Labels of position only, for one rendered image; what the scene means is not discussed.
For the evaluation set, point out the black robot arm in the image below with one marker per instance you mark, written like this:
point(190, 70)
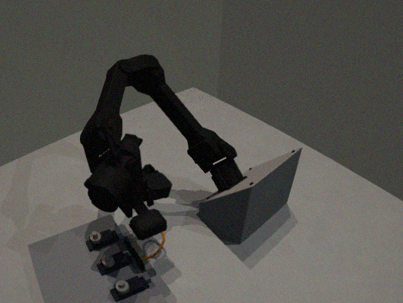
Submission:
point(120, 163)

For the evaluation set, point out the black pin header strip with gold pins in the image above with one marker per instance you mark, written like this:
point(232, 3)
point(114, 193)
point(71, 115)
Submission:
point(134, 255)

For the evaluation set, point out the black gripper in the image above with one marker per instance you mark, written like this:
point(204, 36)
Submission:
point(148, 222)

